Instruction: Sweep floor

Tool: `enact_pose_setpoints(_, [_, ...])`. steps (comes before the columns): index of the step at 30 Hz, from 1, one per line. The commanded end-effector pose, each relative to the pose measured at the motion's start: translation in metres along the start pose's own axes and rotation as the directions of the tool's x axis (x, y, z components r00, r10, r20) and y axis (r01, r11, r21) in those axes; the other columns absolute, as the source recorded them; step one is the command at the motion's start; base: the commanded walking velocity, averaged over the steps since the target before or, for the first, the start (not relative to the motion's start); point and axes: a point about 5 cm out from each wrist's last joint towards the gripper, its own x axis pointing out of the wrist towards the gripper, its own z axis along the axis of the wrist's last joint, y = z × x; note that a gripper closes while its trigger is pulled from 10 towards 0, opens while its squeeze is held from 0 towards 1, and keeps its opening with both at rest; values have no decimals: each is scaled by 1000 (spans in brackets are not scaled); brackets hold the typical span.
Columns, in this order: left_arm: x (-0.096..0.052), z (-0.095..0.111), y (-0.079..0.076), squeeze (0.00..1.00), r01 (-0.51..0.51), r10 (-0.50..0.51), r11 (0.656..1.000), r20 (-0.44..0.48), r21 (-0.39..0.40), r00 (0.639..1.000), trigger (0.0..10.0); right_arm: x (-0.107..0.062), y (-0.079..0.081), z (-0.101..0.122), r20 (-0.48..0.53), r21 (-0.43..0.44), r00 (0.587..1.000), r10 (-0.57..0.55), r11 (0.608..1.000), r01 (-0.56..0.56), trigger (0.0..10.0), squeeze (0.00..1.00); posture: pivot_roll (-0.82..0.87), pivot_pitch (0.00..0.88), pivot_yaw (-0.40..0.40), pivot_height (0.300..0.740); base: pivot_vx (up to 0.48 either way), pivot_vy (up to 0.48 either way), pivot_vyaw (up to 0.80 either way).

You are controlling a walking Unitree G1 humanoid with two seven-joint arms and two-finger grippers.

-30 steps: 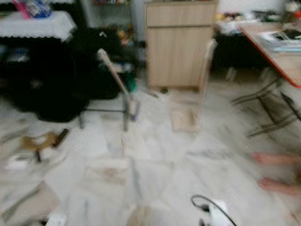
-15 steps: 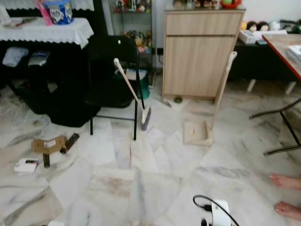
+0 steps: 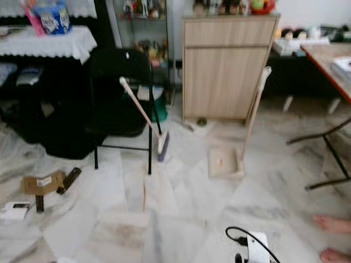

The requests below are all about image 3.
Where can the beige broom with purple bristles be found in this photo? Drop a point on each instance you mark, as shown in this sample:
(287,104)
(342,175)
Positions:
(140,109)

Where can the black round bin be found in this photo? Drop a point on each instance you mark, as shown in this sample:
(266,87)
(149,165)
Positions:
(24,115)

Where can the flattened brown cardboard box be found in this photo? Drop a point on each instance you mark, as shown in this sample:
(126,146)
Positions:
(41,183)

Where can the black fabric storage bag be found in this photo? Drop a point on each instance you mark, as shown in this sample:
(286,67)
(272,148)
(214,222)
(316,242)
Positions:
(68,137)

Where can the white printed carton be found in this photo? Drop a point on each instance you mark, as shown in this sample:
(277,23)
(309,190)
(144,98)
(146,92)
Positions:
(15,211)

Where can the slim dark brown box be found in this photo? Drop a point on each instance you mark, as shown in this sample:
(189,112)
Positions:
(68,180)
(39,203)

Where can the table with white lace cloth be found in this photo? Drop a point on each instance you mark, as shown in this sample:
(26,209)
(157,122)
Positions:
(46,44)

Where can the pink packet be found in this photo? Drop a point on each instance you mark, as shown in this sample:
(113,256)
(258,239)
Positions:
(35,21)

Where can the black folding chair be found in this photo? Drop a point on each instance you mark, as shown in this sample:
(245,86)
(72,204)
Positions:
(115,82)

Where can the green bag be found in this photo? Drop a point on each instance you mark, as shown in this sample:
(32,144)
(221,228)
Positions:
(160,109)

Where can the glass display cabinet with figurines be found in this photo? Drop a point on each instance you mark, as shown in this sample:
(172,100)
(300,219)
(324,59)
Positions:
(142,33)

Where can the light wooden cabinet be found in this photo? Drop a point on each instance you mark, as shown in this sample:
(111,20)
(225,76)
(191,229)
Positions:
(222,79)

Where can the red fruit bowl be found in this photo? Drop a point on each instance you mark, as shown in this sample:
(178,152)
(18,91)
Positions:
(263,10)

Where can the black low console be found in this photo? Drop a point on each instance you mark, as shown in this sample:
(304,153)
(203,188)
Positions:
(290,74)

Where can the small white box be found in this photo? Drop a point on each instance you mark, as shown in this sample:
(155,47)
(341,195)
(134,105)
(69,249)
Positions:
(290,45)

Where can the red-edged marble table top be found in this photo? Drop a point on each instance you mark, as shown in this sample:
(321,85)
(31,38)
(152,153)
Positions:
(326,63)

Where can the bare human foot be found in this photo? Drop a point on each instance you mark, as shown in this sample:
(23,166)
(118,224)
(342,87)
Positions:
(333,223)
(337,256)

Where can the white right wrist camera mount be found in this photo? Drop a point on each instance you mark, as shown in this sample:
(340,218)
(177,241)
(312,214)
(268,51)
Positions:
(258,247)

